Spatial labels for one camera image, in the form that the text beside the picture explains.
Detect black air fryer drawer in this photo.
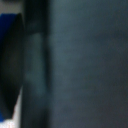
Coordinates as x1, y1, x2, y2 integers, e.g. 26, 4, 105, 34
19, 0, 128, 128

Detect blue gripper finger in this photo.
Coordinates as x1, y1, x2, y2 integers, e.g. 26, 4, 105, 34
0, 12, 26, 122

